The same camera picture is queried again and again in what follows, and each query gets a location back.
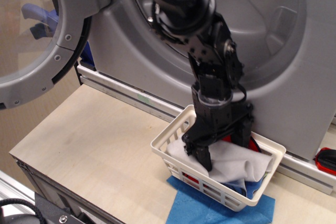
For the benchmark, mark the red and black clamp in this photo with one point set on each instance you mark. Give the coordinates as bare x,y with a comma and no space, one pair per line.
325,160

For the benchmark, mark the grey felt cloth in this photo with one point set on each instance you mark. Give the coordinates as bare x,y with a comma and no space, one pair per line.
230,162

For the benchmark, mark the white plastic laundry basket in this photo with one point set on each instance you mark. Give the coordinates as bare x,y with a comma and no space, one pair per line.
208,186

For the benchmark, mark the aluminium frame rail lower left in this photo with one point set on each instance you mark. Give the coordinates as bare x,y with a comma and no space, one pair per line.
10,188

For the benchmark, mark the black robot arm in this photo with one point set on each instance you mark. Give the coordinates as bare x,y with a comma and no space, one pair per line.
202,32

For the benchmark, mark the black metal bracket with bolt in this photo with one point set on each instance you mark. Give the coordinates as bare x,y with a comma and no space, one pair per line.
54,214

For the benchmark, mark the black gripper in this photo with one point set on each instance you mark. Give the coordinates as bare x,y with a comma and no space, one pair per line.
213,123

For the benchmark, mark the grey toy washing machine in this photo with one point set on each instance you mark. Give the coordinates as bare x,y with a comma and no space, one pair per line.
287,48

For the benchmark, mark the blue felt cloth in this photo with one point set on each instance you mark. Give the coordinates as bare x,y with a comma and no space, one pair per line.
245,188

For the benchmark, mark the blue clamp behind door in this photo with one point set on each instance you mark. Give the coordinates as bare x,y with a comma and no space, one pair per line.
47,20

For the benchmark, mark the aluminium extrusion rail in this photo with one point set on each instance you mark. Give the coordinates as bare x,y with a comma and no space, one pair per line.
302,170

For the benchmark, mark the red cloth with dark trim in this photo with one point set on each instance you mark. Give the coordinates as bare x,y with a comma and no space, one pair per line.
252,145

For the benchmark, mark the blue cloth under basket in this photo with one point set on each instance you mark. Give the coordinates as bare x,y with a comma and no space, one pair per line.
191,206

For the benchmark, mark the grey round washer door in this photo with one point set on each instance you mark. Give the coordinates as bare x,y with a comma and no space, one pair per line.
29,67

